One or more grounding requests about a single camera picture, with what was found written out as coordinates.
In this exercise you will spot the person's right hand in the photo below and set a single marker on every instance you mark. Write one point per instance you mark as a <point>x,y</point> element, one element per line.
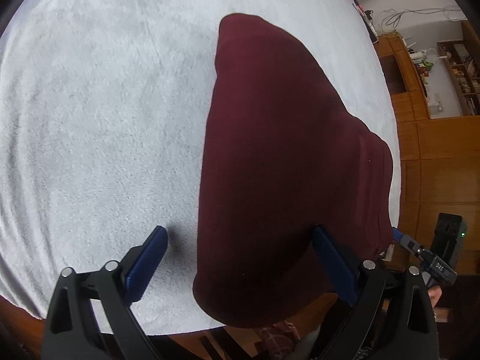
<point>434,293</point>

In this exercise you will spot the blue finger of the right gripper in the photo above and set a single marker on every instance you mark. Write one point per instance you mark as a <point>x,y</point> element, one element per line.
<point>407,242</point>

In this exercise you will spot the wooden wall shelf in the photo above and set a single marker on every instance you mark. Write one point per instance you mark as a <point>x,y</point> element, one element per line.
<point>463,69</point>

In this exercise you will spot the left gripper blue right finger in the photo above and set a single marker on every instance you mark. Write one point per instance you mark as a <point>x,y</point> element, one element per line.
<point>339,274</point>

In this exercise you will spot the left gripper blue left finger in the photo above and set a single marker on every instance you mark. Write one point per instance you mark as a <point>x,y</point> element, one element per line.
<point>141,262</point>

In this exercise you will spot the wooden desk cabinet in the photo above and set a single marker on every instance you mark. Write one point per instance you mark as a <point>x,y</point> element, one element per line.
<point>439,160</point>

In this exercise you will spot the maroon pants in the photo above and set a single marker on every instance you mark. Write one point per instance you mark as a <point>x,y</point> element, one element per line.
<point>282,156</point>

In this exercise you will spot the white fleece bed sheet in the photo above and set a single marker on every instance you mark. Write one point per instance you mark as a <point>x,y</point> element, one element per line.
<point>103,112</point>

